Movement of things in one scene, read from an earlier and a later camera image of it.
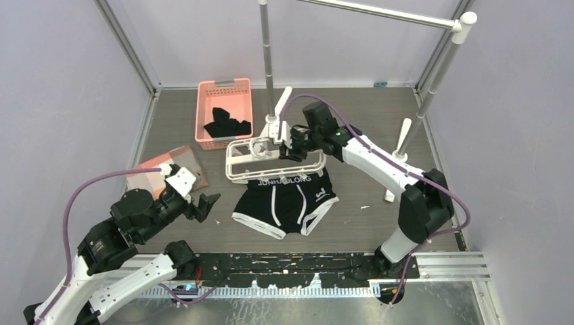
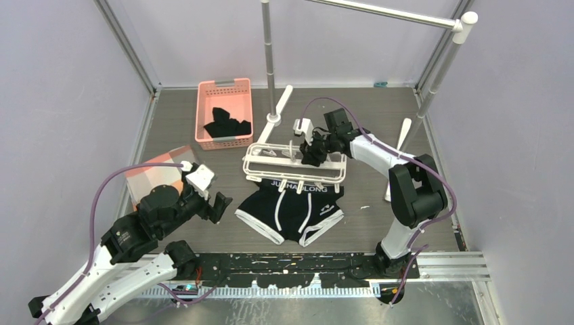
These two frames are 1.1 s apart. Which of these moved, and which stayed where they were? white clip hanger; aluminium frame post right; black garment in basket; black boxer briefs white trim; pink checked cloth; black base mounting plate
Moved: black boxer briefs white trim; white clip hanger
Stayed: black base mounting plate; black garment in basket; aluminium frame post right; pink checked cloth
